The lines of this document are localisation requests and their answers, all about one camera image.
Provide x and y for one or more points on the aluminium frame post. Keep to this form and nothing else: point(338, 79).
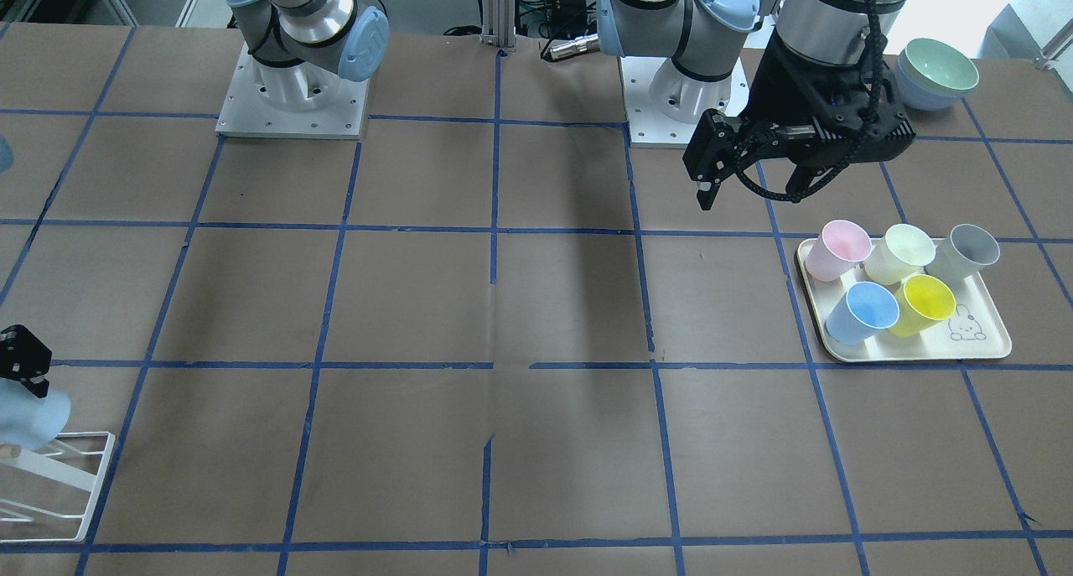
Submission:
point(497, 24)

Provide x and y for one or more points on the blue cup on tray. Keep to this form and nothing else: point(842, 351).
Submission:
point(864, 311)

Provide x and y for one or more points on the pink plastic cup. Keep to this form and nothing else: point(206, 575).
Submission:
point(839, 248)

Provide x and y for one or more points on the beige plastic tray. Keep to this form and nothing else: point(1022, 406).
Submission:
point(974, 332)

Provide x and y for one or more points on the light blue plastic cup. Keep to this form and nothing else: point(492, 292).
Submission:
point(28, 421)

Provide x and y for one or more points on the white wire rack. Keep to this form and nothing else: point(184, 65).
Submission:
point(51, 494)

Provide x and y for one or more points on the yellow plastic cup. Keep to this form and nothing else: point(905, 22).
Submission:
point(922, 301)

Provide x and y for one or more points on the grey plastic cup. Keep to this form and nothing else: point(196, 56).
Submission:
point(966, 251)

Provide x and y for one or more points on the cream plastic cup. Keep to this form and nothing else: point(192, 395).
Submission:
point(901, 252)

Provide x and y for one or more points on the green and blue bowl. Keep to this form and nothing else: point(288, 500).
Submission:
point(932, 76)

